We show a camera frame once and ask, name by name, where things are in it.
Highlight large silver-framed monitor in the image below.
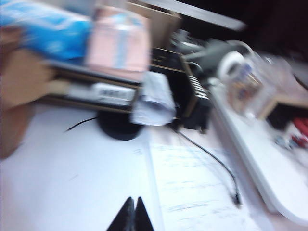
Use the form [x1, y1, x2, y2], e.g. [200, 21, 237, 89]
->
[141, 0, 308, 31]

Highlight thin black wire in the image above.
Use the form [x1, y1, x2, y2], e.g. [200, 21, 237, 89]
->
[64, 116, 98, 133]

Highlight thin black cable with plug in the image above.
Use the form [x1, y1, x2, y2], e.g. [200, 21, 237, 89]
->
[178, 131, 243, 207]

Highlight printed paper sheet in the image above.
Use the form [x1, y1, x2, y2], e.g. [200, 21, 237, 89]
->
[148, 141, 263, 231]

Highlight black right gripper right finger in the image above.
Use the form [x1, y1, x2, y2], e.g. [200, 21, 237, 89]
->
[136, 196, 154, 231]

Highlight brown cardboard box marked BOX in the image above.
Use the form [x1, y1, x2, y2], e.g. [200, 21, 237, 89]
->
[0, 26, 73, 159]

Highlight clear plastic jar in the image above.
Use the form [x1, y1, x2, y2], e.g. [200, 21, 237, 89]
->
[226, 51, 294, 120]

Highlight black wooden desk shelf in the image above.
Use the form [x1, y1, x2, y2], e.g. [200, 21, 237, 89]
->
[45, 47, 212, 134]

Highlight pink tissue pack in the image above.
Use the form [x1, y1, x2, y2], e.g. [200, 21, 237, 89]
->
[85, 6, 151, 73]

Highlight white multi-port charger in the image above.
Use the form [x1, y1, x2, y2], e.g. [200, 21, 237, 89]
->
[95, 83, 137, 104]

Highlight rolled printed papers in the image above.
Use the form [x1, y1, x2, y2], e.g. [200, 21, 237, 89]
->
[131, 71, 178, 127]

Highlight blue wet wipes pack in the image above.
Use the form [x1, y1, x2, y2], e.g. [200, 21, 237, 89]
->
[0, 0, 93, 64]

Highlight white tape roll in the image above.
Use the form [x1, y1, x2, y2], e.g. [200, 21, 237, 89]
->
[218, 51, 246, 80]

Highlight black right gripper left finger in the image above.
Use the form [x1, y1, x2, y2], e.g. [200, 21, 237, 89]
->
[105, 197, 135, 231]

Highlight small black box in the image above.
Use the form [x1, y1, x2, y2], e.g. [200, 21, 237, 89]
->
[186, 98, 214, 134]

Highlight black round monitor base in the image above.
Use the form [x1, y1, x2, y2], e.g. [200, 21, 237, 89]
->
[97, 112, 145, 141]

